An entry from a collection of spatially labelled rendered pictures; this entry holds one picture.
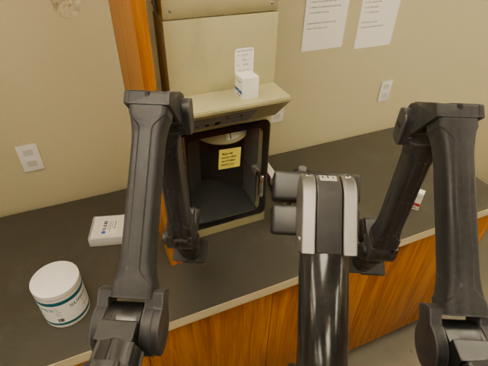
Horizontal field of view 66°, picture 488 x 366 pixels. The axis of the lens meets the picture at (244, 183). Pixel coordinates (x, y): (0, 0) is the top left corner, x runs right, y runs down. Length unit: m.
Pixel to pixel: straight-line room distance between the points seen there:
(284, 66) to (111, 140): 0.79
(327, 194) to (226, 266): 1.00
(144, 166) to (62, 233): 0.99
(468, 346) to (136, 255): 0.49
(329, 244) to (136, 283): 0.34
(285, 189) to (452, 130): 0.35
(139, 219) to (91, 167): 1.07
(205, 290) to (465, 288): 0.83
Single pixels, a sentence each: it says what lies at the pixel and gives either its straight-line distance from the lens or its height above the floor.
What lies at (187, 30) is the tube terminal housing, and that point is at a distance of 1.04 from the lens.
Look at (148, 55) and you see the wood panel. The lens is 0.93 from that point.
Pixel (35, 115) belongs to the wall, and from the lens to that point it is 1.55.
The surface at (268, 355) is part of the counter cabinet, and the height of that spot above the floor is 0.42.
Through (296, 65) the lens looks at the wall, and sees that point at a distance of 1.75.
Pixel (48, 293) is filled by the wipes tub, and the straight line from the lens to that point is 1.19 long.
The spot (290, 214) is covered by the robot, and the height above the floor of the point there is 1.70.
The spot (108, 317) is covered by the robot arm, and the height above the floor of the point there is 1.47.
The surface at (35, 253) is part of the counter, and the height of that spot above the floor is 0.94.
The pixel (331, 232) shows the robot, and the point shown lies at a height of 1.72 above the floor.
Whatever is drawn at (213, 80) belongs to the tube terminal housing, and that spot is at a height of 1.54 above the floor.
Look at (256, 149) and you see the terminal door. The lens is 1.26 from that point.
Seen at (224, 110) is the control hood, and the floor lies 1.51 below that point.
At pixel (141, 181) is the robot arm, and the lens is 0.61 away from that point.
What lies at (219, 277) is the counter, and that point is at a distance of 1.31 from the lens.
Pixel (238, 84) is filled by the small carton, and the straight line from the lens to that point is 1.07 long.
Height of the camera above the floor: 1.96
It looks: 38 degrees down
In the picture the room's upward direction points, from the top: 1 degrees clockwise
